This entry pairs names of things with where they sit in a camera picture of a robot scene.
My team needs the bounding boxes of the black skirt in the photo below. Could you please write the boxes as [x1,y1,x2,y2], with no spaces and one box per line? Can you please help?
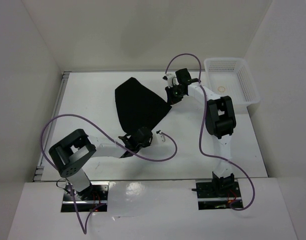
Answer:
[115,77,172,135]

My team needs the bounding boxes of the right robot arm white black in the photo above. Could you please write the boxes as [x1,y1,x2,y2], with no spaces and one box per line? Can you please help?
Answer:
[163,68,236,197]

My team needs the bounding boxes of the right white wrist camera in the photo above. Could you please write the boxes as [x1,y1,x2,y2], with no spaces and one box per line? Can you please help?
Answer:
[162,73,176,88]

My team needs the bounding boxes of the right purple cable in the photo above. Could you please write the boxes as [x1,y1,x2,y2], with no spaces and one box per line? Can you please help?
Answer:
[166,52,256,212]

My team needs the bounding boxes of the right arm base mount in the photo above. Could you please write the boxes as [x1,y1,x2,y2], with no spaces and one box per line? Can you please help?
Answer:
[191,174,244,210]

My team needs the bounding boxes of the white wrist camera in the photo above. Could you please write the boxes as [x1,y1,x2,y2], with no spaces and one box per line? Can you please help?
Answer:
[155,130,166,144]
[162,73,176,88]

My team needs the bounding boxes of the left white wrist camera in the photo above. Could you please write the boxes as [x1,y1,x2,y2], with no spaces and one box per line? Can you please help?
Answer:
[155,130,166,144]

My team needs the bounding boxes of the white plastic perforated basket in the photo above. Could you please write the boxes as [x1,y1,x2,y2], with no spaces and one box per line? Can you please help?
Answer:
[204,57,261,114]

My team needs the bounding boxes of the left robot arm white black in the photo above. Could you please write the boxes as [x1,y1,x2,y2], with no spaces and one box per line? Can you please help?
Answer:
[48,127,153,200]

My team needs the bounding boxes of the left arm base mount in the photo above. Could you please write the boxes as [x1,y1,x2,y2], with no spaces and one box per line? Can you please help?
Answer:
[61,181,109,213]

